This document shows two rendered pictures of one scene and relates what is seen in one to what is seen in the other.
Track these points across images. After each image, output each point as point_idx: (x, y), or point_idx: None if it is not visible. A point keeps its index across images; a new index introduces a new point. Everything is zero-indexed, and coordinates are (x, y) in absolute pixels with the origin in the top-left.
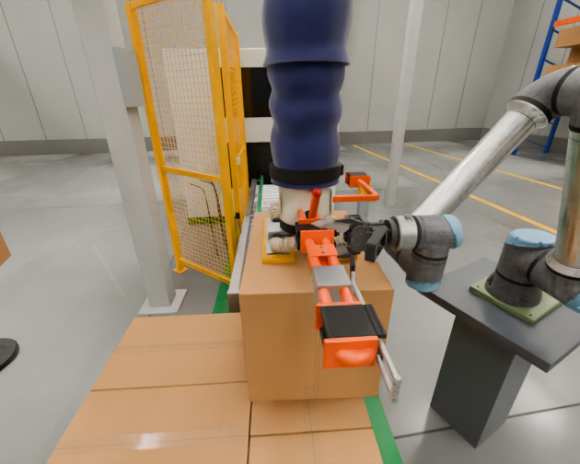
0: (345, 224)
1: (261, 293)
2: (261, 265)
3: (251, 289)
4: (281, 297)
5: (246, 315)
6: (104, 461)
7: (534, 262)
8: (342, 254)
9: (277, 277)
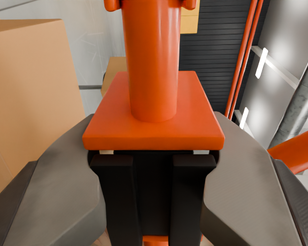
0: (288, 218)
1: (44, 25)
2: (73, 124)
3: (57, 37)
4: (0, 27)
5: (10, 20)
6: None
7: None
8: (15, 214)
9: (45, 95)
